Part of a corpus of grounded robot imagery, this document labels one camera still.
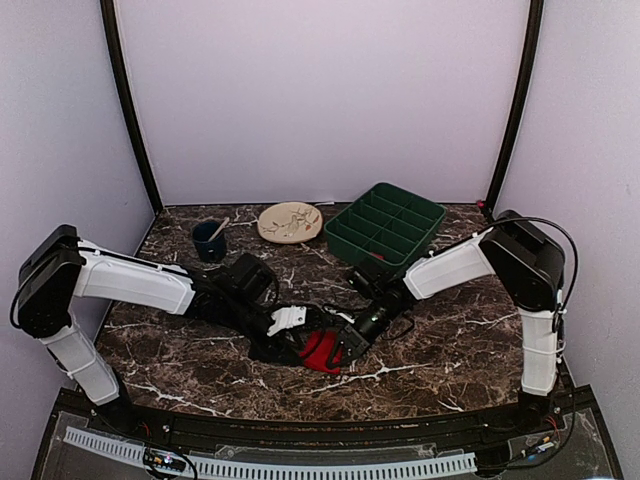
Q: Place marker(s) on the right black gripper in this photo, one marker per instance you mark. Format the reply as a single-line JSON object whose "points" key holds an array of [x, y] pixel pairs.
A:
{"points": [[354, 339]]}

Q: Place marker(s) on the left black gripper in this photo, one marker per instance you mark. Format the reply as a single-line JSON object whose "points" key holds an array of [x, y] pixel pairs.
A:
{"points": [[280, 345]]}

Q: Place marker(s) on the red Santa sock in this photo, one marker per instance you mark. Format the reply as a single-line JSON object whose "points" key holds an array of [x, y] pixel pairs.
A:
{"points": [[317, 350]]}

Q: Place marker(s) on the green divided plastic organizer tray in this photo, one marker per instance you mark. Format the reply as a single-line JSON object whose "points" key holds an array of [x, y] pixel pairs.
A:
{"points": [[387, 220]]}

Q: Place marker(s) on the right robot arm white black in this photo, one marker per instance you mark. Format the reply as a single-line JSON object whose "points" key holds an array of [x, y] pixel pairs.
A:
{"points": [[531, 267]]}

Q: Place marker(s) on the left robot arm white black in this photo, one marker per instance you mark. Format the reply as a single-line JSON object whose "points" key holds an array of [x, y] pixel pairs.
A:
{"points": [[65, 267]]}

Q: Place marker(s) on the dark blue cup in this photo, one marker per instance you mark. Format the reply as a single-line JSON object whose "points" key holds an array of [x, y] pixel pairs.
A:
{"points": [[209, 250]]}

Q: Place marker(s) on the wooden spoon in cup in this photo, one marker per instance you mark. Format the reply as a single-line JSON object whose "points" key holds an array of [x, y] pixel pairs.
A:
{"points": [[219, 229]]}

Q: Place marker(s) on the beige bird pattern plate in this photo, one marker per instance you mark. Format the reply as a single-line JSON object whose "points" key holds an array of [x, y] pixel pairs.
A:
{"points": [[290, 223]]}

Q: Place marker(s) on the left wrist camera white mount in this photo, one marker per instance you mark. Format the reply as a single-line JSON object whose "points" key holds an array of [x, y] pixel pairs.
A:
{"points": [[286, 318]]}

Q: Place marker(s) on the white slotted cable duct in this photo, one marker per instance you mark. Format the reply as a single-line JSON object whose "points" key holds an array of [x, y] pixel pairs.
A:
{"points": [[195, 466]]}

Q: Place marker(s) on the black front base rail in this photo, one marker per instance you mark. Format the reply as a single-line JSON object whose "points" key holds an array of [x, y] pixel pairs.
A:
{"points": [[204, 433]]}

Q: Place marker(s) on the black left frame post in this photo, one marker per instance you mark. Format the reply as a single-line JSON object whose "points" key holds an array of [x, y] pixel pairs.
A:
{"points": [[126, 100]]}

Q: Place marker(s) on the black frame post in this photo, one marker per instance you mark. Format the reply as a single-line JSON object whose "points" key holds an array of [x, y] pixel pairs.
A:
{"points": [[126, 100], [525, 70]]}

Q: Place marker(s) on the black right frame post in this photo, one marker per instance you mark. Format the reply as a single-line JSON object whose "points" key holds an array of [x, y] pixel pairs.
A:
{"points": [[525, 70]]}

